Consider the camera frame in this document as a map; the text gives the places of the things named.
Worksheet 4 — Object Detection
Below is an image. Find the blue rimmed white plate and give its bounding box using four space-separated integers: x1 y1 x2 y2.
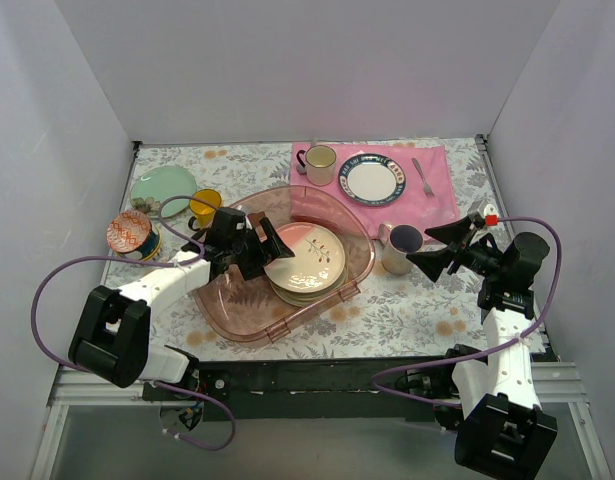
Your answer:
338 153 406 207

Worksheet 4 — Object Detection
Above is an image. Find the orange patterned bowl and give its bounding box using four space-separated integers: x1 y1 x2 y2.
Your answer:
106 210 152 254

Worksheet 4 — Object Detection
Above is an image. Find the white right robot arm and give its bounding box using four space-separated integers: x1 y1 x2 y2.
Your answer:
407 204 557 479

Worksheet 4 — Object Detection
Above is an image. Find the pink mug purple inside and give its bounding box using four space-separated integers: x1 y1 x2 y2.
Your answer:
378 223 424 275

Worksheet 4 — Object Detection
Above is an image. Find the green rimmed plate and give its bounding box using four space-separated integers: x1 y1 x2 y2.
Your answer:
130 166 197 218

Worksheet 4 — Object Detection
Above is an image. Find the yellow mug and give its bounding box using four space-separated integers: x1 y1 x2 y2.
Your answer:
188 189 222 231

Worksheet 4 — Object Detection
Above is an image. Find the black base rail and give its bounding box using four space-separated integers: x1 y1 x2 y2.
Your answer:
74 349 558 424

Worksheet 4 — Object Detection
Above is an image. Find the cream enamel mug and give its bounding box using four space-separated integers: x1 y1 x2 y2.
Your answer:
296 145 337 186

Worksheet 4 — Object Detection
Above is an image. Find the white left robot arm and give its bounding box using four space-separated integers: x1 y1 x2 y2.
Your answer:
68 207 294 400

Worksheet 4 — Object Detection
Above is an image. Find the pink satin cloth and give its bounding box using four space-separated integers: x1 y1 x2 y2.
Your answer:
321 144 459 239

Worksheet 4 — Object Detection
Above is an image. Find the floral tablecloth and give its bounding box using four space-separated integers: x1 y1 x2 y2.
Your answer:
130 143 486 361

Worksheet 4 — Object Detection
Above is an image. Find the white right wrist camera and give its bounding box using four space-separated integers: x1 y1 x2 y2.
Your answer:
473 200 499 230

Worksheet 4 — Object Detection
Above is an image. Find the pink cream floral plate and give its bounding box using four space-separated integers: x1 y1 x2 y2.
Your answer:
264 222 346 294

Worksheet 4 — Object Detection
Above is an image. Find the pink transparent plastic bin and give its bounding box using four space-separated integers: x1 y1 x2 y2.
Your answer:
194 186 376 344

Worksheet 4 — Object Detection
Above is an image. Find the silver fork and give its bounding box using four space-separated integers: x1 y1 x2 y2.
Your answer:
411 158 434 197

